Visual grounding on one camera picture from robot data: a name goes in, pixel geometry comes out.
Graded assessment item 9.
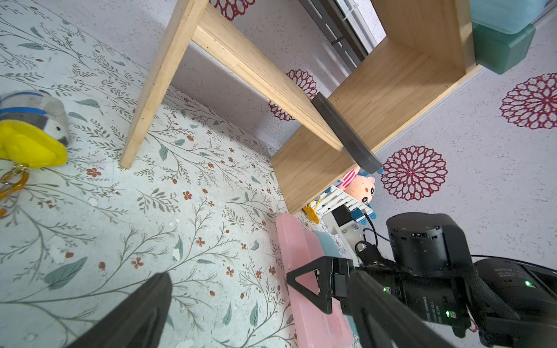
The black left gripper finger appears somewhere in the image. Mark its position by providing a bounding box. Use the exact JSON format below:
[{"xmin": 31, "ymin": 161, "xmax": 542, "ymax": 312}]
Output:
[{"xmin": 69, "ymin": 272, "xmax": 172, "ymax": 347}]

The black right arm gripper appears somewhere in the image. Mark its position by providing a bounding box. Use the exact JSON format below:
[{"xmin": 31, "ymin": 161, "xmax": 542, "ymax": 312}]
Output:
[{"xmin": 287, "ymin": 256, "xmax": 452, "ymax": 347}]

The light teal pencil case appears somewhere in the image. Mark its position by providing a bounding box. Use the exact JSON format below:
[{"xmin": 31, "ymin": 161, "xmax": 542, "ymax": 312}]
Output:
[{"xmin": 316, "ymin": 232, "xmax": 350, "ymax": 259}]

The pink pencil case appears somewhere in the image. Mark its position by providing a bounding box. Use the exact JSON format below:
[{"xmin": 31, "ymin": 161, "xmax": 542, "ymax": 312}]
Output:
[{"xmin": 275, "ymin": 212, "xmax": 355, "ymax": 348}]

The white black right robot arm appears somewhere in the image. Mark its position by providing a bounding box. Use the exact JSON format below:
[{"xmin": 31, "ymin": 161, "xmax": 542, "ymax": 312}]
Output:
[{"xmin": 287, "ymin": 213, "xmax": 556, "ymax": 347}]

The wooden two-tier shelf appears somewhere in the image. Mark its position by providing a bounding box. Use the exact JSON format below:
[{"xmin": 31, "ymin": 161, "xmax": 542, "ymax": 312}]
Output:
[{"xmin": 119, "ymin": 0, "xmax": 484, "ymax": 215}]

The dark green pencil case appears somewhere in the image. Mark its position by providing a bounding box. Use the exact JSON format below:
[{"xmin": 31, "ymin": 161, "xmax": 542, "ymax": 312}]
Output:
[{"xmin": 472, "ymin": 23, "xmax": 536, "ymax": 75}]

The teal pencil case on top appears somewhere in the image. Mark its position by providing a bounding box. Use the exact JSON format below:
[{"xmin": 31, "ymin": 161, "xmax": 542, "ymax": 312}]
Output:
[{"xmin": 469, "ymin": 0, "xmax": 547, "ymax": 34}]

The blue white toy crib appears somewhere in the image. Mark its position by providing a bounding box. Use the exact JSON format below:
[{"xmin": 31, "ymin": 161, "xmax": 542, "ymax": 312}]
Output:
[{"xmin": 315, "ymin": 186, "xmax": 377, "ymax": 225}]

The orange shirt plush doll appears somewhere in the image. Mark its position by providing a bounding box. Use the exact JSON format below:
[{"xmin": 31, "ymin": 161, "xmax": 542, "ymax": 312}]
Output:
[{"xmin": 335, "ymin": 166, "xmax": 376, "ymax": 205}]

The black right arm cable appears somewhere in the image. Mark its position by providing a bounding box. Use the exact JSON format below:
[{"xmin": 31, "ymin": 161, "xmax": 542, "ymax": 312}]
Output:
[{"xmin": 354, "ymin": 212, "xmax": 557, "ymax": 266}]

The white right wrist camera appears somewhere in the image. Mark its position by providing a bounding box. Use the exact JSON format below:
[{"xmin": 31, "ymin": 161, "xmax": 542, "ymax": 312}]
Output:
[{"xmin": 323, "ymin": 205, "xmax": 365, "ymax": 266}]

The yellow keychain by crib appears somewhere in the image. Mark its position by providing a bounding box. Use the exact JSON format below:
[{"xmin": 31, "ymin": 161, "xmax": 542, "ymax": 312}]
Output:
[{"xmin": 303, "ymin": 196, "xmax": 321, "ymax": 225}]

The grey yellow plush keychain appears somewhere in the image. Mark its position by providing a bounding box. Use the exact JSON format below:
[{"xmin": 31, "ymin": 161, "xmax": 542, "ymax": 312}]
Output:
[{"xmin": 1, "ymin": 90, "xmax": 71, "ymax": 218}]

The dark metal wall shelf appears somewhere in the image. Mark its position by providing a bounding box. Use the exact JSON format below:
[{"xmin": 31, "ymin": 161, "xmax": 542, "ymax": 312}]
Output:
[{"xmin": 299, "ymin": 0, "xmax": 377, "ymax": 71}]

